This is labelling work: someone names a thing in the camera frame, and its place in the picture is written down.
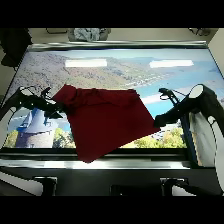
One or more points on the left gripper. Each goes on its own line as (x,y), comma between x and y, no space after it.
(54,109)

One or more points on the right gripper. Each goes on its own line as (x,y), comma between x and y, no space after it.
(166,119)

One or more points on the red T-shirt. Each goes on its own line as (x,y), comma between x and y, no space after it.
(106,123)

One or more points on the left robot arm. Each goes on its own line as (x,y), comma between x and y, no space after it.
(20,100)

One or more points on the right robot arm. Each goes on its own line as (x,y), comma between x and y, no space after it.
(204,100)

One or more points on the heap of clothes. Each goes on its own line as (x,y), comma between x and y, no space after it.
(87,34)

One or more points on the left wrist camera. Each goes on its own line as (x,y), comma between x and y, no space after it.
(46,93)

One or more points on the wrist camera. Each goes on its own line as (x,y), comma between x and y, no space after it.
(165,94)
(46,93)

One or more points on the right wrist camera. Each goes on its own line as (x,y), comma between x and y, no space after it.
(165,94)

